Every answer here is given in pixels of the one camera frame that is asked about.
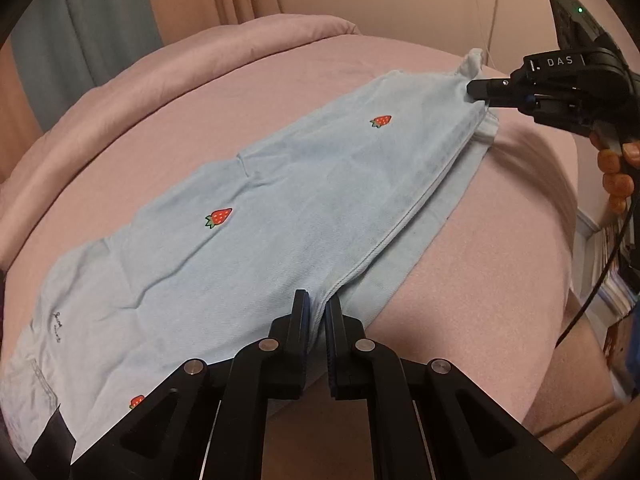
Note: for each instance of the person's right hand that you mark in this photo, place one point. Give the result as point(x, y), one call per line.
point(614, 180)

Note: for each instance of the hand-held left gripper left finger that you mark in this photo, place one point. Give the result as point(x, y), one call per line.
point(306, 325)

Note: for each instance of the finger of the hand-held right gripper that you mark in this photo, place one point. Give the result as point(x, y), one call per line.
point(492, 91)

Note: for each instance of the stack of books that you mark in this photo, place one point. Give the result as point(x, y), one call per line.
point(616, 287)

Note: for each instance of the pink bed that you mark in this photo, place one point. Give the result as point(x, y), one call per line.
point(150, 125)

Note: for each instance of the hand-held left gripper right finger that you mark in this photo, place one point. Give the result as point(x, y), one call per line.
point(331, 340)

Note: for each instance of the pink duvet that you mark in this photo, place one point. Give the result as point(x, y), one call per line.
point(75, 125)

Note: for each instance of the light blue strawberry pants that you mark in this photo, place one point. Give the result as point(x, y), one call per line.
point(300, 200)

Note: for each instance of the teal curtain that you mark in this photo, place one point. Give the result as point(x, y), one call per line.
point(90, 20)

